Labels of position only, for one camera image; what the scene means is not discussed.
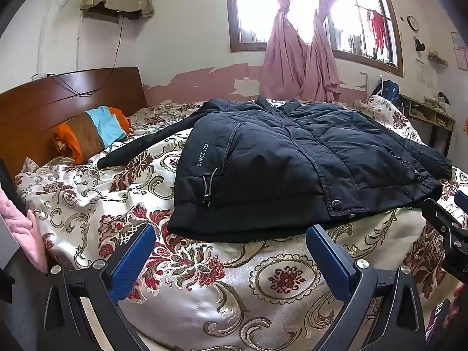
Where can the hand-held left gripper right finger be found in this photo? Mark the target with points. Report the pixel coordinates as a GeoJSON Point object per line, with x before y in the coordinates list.
{"type": "Point", "coordinates": [331, 259]}

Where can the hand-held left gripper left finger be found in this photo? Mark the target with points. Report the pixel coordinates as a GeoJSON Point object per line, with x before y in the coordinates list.
{"type": "Point", "coordinates": [132, 263]}

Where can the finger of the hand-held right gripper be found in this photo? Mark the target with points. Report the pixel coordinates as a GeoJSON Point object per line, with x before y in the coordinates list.
{"type": "Point", "coordinates": [438, 216]}
{"type": "Point", "coordinates": [461, 200]}

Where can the black padded jacket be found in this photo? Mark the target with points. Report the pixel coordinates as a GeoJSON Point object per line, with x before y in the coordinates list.
{"type": "Point", "coordinates": [274, 161]}

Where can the person's right hand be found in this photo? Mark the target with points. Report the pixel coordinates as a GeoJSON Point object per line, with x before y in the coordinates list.
{"type": "Point", "coordinates": [459, 299]}

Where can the wooden shelf desk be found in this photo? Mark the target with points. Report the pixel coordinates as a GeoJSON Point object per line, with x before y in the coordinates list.
{"type": "Point", "coordinates": [442, 117]}

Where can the floral satin bedspread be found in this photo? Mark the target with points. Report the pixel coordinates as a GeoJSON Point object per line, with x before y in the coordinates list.
{"type": "Point", "coordinates": [219, 299]}

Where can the pink towel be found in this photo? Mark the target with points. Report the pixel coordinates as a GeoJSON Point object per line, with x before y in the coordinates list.
{"type": "Point", "coordinates": [22, 234]}

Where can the blue bag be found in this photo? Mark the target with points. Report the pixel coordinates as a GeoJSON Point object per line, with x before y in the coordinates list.
{"type": "Point", "coordinates": [389, 89]}

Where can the orange brown blue striped pillow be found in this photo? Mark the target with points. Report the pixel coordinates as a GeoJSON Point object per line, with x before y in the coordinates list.
{"type": "Point", "coordinates": [91, 131]}

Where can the wooden headboard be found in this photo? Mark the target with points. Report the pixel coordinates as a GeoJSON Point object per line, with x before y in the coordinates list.
{"type": "Point", "coordinates": [36, 117]}

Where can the red hanging garment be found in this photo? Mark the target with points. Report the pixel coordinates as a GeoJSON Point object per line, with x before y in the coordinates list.
{"type": "Point", "coordinates": [378, 29]}

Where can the pink curtain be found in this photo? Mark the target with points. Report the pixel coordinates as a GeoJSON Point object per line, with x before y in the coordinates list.
{"type": "Point", "coordinates": [285, 55]}
{"type": "Point", "coordinates": [321, 65]}

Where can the brown framed window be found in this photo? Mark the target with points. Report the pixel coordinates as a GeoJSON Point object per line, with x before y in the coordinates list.
{"type": "Point", "coordinates": [233, 25]}

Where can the colourful wall sticker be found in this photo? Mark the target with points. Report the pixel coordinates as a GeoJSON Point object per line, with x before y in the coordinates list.
{"type": "Point", "coordinates": [465, 126]}

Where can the small wall shelf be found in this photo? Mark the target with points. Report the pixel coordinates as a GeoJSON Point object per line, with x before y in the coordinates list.
{"type": "Point", "coordinates": [437, 58]}

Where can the pink wall calendar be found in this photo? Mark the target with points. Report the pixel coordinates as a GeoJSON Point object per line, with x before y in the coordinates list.
{"type": "Point", "coordinates": [460, 51]}

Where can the black wall hook item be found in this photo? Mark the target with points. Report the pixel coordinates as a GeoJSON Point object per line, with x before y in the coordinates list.
{"type": "Point", "coordinates": [419, 45]}

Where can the round wall clock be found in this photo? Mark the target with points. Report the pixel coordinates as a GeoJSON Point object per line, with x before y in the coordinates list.
{"type": "Point", "coordinates": [413, 23]}

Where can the white wall socket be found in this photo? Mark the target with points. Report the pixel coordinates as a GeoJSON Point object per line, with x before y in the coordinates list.
{"type": "Point", "coordinates": [38, 76]}

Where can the dark wall shelf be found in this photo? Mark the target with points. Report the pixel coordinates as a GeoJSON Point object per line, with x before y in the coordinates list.
{"type": "Point", "coordinates": [109, 16]}

